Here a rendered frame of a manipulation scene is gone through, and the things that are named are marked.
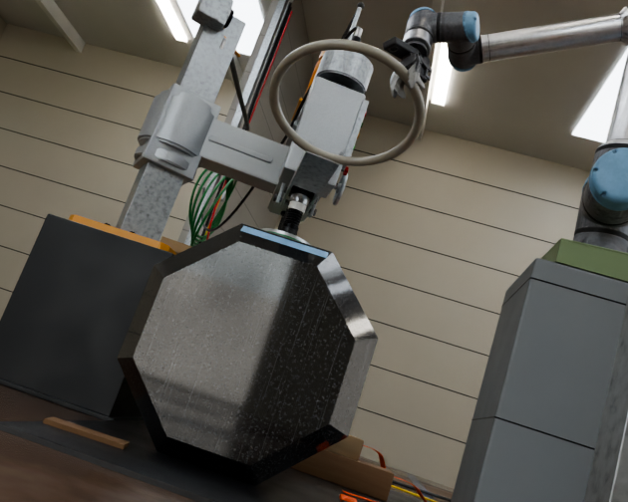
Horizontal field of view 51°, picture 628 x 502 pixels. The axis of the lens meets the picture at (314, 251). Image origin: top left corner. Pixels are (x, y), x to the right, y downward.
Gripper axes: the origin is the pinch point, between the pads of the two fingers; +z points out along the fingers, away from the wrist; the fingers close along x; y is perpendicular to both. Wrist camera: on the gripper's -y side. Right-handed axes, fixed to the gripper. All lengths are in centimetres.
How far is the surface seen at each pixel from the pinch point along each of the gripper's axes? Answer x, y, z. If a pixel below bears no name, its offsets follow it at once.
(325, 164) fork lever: 45.4, 14.8, -5.5
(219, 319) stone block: 80, 17, 48
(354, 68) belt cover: 50, 18, -66
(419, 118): 5.1, 14.4, -4.6
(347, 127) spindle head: 58, 29, -45
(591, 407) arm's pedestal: -24, 62, 72
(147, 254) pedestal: 145, 9, 3
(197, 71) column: 138, -10, -96
